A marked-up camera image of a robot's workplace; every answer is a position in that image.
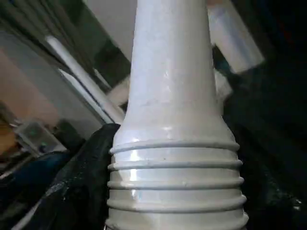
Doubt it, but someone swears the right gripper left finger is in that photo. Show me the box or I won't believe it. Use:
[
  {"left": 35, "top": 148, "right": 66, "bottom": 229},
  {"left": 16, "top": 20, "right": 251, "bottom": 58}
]
[{"left": 12, "top": 123, "right": 122, "bottom": 230}]

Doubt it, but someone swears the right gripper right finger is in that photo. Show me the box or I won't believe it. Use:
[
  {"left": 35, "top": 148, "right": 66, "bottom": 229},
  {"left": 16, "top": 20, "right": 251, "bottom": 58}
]
[{"left": 223, "top": 115, "right": 307, "bottom": 230}]

